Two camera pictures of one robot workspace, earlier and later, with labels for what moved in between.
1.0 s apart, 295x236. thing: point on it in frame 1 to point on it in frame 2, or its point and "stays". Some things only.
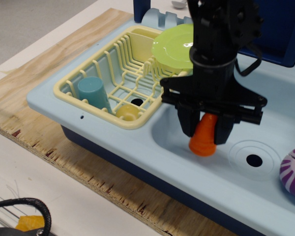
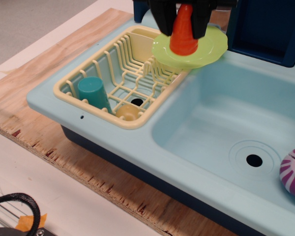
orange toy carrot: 202,142 to 183,43
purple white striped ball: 292,172 stays
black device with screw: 11,231 stays
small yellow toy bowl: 128,112 stays
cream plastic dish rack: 121,81 stays
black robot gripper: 212,89 to 165,12
